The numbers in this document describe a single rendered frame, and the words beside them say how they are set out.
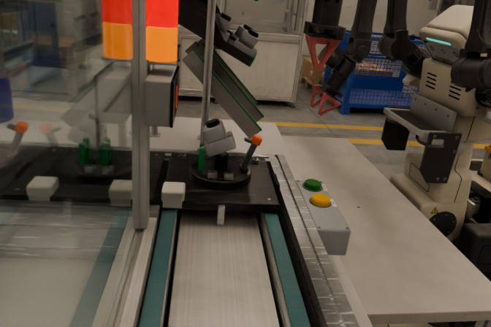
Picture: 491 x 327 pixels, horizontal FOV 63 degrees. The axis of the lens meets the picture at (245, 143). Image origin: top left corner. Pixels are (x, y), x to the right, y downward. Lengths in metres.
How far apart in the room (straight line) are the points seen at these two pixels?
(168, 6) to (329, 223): 0.50
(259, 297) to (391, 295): 0.28
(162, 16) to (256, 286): 0.45
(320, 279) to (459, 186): 0.82
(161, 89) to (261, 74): 4.44
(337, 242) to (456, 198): 0.67
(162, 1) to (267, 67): 4.42
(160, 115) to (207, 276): 0.29
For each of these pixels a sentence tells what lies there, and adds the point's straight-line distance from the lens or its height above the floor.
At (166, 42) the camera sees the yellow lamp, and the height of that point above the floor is 1.29.
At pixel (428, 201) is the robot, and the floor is 0.80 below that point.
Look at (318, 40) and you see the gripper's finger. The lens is 0.89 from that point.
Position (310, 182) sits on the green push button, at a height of 0.97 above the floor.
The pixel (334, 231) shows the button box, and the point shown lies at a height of 0.96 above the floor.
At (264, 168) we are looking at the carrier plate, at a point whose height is 0.97.
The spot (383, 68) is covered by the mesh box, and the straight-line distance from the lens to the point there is 5.28.
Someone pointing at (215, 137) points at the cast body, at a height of 1.07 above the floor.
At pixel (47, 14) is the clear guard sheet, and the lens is 0.28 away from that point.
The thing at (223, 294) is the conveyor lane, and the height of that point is 0.92.
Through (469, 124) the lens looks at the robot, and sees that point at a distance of 1.37.
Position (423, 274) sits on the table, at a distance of 0.94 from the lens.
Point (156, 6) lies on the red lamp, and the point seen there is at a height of 1.34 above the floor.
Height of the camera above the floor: 1.38
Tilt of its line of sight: 21 degrees down
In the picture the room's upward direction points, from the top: 6 degrees clockwise
